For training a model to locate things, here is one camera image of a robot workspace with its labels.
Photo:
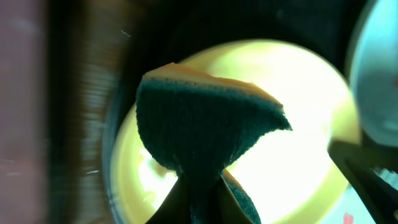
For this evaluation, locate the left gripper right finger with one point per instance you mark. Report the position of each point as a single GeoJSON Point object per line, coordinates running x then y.
{"type": "Point", "coordinates": [229, 209]}

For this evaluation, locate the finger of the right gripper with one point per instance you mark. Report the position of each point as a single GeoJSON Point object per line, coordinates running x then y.
{"type": "Point", "coordinates": [357, 163]}

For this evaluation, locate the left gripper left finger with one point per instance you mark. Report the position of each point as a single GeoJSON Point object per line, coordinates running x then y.
{"type": "Point", "coordinates": [175, 209]}

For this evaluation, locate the green yellow sponge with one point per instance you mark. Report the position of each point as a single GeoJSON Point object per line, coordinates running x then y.
{"type": "Point", "coordinates": [197, 125]}

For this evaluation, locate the light blue plate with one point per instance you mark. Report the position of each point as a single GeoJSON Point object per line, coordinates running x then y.
{"type": "Point", "coordinates": [372, 72]}

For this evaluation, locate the round black tray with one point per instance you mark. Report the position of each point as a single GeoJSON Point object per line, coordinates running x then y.
{"type": "Point", "coordinates": [98, 51]}

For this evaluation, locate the dark red rectangular tray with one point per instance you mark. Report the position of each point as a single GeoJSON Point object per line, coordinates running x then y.
{"type": "Point", "coordinates": [23, 55]}

